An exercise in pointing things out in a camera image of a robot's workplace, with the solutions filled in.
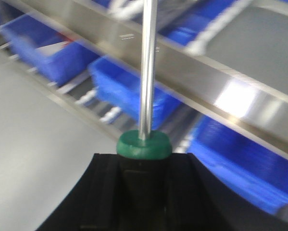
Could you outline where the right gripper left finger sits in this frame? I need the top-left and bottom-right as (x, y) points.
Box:
(38, 154), (120, 231)

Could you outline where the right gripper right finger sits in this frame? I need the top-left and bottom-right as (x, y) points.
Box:
(167, 154), (288, 231)

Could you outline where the green black screwdriver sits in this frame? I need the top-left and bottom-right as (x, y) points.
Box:
(116, 0), (172, 231)

